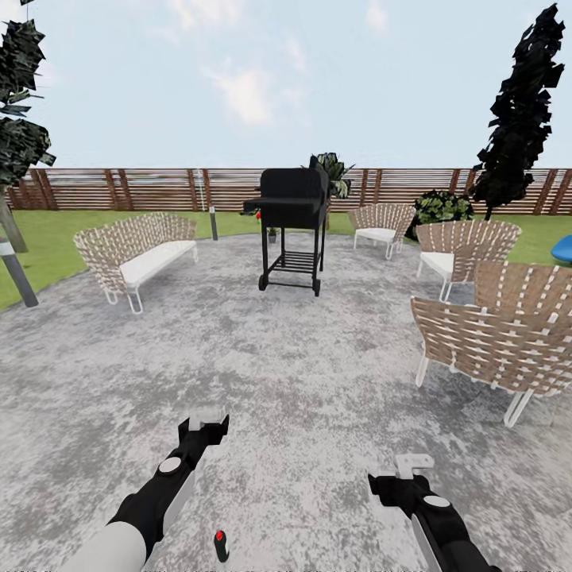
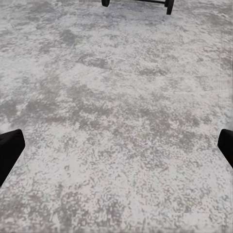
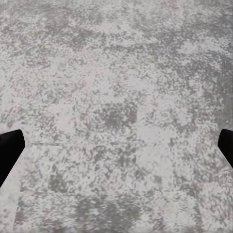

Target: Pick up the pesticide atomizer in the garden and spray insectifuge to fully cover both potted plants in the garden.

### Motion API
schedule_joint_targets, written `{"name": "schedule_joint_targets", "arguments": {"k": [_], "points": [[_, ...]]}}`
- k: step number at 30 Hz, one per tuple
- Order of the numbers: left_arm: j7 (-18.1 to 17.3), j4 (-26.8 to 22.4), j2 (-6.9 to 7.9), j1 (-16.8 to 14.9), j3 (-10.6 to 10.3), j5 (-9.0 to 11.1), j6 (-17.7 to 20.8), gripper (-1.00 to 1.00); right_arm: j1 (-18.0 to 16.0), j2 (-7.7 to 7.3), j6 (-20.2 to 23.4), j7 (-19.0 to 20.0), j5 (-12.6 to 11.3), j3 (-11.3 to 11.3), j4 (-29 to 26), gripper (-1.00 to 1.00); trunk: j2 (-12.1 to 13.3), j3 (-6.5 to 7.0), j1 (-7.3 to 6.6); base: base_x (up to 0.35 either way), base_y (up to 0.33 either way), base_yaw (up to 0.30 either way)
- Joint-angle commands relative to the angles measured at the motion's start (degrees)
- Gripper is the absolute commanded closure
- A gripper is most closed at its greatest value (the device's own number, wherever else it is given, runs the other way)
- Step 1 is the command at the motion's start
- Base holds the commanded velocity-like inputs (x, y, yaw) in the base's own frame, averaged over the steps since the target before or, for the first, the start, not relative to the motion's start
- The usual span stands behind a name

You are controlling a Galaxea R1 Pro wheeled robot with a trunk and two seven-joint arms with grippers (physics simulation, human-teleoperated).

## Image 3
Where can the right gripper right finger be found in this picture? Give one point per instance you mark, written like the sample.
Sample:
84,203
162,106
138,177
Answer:
225,144

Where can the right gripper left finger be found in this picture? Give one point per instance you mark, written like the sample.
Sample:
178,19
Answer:
12,145

